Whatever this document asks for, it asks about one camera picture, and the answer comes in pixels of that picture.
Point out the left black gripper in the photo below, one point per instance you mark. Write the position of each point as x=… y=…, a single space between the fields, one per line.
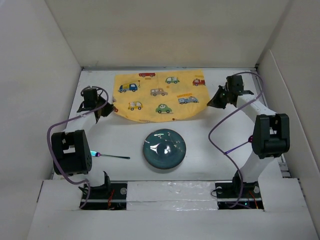
x=109 y=108

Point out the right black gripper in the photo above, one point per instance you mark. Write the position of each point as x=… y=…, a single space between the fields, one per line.
x=215 y=101

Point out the iridescent metal fork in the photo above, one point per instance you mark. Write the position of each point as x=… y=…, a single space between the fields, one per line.
x=98 y=154

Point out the yellow vehicle-print cloth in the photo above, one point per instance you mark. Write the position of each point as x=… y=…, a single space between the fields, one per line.
x=154 y=97

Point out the iridescent purple metal spoon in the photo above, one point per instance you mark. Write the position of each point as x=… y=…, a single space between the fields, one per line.
x=250 y=139

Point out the dark teal ceramic plate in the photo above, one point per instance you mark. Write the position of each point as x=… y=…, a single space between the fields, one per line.
x=164 y=150

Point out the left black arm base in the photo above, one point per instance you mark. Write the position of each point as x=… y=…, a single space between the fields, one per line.
x=109 y=197

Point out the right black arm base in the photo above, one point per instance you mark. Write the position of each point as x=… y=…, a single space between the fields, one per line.
x=227 y=196

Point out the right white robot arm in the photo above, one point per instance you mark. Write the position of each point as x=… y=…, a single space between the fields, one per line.
x=271 y=133

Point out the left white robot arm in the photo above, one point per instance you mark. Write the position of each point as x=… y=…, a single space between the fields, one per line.
x=67 y=140

